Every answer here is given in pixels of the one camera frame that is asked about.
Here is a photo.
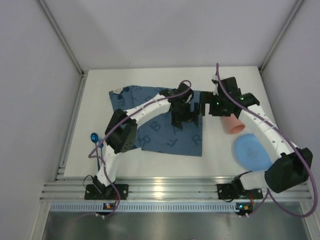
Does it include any pink plastic cup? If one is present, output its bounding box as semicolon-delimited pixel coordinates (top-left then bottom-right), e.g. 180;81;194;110
220;114;245;135

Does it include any blue lettered cloth placemat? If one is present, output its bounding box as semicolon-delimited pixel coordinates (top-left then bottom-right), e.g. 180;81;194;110
108;85;203;157

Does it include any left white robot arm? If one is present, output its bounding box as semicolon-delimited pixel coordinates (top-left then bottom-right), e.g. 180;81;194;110
88;80;199;195

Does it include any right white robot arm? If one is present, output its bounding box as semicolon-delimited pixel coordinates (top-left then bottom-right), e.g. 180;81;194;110
199;77;313;193

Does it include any blue plastic plate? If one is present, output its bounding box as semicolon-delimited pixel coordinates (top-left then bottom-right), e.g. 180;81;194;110
233;133;272;172

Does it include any blue plastic spoon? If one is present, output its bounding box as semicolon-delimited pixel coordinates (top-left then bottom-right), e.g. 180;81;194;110
90;132;101;170

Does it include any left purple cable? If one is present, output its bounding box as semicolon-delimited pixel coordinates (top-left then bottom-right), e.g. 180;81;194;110
87;79;193;221

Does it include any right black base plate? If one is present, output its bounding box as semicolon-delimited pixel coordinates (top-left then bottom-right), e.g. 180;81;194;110
216;183;264;201

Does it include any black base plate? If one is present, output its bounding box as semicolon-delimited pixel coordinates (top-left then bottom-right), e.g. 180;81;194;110
216;183;264;201
84;184;129;200

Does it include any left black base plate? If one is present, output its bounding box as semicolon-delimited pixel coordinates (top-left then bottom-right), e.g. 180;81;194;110
84;184;129;200

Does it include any slotted white cable duct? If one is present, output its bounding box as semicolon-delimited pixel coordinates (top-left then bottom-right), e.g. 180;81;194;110
50;201;251;213

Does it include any aluminium front rail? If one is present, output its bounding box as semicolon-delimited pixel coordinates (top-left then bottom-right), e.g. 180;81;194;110
39;176;313;202

